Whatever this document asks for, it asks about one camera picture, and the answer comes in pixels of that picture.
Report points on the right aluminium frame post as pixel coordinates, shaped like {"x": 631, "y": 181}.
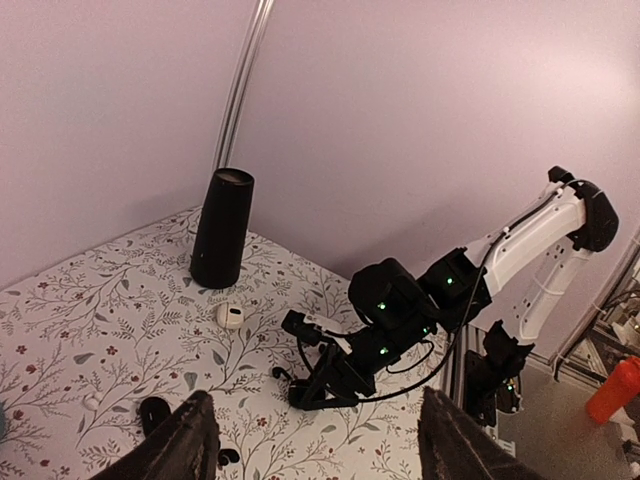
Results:
{"x": 240, "y": 83}

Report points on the orange bottle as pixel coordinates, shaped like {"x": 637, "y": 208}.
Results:
{"x": 618, "y": 390}

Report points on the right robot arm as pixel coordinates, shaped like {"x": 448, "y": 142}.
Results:
{"x": 571, "y": 220}

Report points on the black oval earbud case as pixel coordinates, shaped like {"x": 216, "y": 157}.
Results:
{"x": 152, "y": 412}

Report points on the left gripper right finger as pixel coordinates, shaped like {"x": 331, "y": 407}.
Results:
{"x": 453, "y": 446}

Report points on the cream earbud case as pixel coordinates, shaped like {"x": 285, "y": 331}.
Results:
{"x": 230, "y": 316}

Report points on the black clip earbud upper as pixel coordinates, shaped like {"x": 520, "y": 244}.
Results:
{"x": 227, "y": 457}

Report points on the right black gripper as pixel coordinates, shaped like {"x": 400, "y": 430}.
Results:
{"x": 332, "y": 373}

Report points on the dark brown vase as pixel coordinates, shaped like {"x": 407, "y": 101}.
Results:
{"x": 220, "y": 238}

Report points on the black stem earbud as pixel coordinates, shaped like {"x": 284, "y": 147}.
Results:
{"x": 281, "y": 373}

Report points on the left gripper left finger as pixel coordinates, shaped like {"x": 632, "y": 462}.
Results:
{"x": 184, "y": 446}

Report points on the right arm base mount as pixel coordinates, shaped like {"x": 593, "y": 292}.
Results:
{"x": 504, "y": 359}

